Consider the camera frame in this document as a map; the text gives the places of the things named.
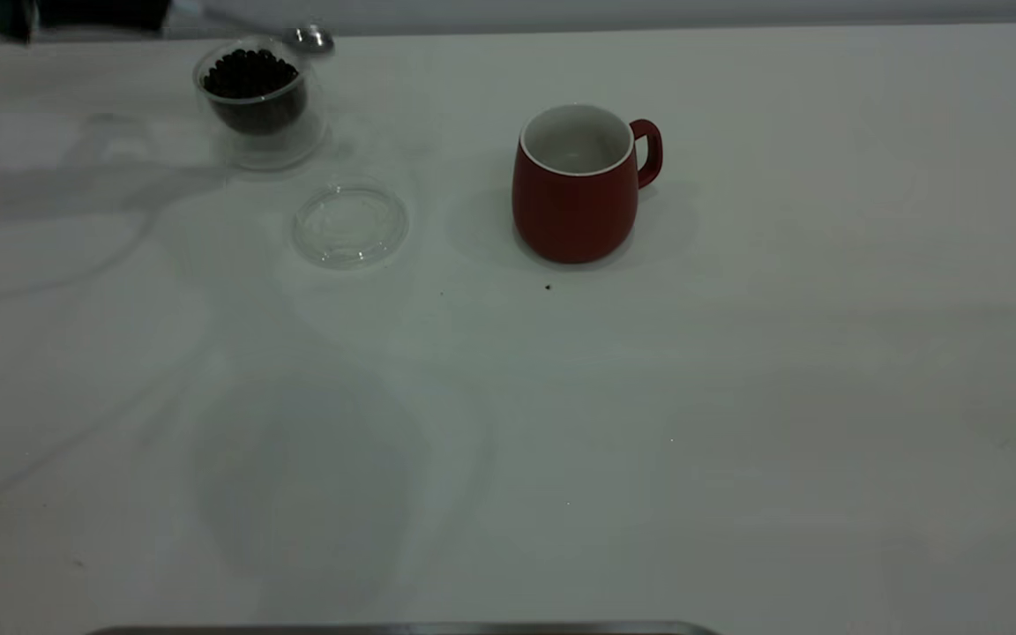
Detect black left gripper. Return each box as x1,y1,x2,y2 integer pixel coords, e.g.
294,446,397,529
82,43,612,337
0,0,167,43

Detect dark coffee beans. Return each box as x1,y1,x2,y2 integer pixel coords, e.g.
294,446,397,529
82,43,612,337
202,48,308,136

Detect metal spoon with white handle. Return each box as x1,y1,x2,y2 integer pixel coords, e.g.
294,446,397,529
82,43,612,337
168,0,335,56

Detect red ceramic mug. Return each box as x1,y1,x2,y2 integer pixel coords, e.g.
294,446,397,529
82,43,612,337
512,104,664,265

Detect clear glass lid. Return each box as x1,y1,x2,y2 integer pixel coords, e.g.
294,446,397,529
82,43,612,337
292,182,410,271

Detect clear glass jar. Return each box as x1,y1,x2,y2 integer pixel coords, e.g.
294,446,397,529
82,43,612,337
192,35,329,174

